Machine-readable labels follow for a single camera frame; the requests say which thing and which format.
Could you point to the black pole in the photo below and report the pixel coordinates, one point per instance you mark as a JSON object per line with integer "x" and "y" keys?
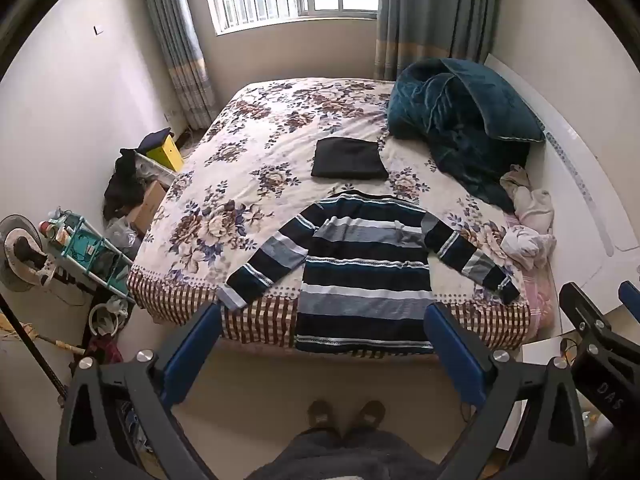
{"x": 35, "y": 347}

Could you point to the grey-blue curtain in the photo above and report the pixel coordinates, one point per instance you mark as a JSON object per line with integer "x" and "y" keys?
{"x": 435, "y": 10}
{"x": 175, "y": 45}

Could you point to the black clothes pile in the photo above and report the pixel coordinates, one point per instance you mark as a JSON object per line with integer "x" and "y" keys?
{"x": 122, "y": 185}

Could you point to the person's brown slipper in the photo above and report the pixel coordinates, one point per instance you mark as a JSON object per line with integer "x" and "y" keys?
{"x": 321, "y": 414}
{"x": 371, "y": 414}

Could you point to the standing fan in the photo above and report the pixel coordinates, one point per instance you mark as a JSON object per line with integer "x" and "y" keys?
{"x": 22, "y": 255}

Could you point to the person's grey trousers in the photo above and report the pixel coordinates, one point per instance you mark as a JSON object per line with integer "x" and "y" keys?
{"x": 340, "y": 457}

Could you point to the teal velvet pillow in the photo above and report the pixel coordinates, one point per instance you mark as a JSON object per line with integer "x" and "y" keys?
{"x": 495, "y": 100}

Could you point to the striped knit sweater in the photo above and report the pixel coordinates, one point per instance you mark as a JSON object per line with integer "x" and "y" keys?
{"x": 360, "y": 280}

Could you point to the teal storage rack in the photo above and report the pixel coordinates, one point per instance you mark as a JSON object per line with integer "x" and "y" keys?
{"x": 87, "y": 252}

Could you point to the black folded garment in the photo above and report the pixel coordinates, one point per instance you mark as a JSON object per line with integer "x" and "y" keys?
{"x": 347, "y": 157}

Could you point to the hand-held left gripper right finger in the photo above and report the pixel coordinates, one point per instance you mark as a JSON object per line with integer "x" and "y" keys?
{"x": 455, "y": 355}

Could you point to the teal velvet quilt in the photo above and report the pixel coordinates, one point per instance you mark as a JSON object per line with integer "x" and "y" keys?
{"x": 450, "y": 135}

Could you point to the yellow box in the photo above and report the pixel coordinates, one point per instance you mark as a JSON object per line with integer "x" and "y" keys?
{"x": 167, "y": 155}

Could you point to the bamboo stick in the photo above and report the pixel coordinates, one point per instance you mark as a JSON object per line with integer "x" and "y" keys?
{"x": 55, "y": 342}

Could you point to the pink checked cloth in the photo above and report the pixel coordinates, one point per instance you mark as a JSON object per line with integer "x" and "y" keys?
{"x": 537, "y": 290}

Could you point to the cardboard box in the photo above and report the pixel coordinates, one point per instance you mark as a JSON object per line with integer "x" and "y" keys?
{"x": 147, "y": 207}

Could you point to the dark red cloth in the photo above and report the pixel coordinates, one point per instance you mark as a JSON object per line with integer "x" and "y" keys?
{"x": 105, "y": 350}

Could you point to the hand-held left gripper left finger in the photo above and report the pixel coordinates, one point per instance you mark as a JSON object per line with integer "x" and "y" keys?
{"x": 192, "y": 355}

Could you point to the dark blue cloth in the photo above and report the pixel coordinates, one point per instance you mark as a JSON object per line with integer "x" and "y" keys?
{"x": 155, "y": 140}

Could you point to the beige crumpled garment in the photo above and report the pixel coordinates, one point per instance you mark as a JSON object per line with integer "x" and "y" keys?
{"x": 532, "y": 205}

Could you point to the bed with floral sheet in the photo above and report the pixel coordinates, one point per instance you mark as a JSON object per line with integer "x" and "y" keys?
{"x": 280, "y": 125}

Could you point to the white crumpled garment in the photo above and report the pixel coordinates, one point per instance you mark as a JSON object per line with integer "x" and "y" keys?
{"x": 525, "y": 247}

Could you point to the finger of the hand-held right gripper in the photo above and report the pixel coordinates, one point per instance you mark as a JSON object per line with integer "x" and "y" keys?
{"x": 575, "y": 300}
{"x": 631, "y": 296}

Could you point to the white headboard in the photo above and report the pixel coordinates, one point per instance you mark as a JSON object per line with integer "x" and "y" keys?
{"x": 575, "y": 150}

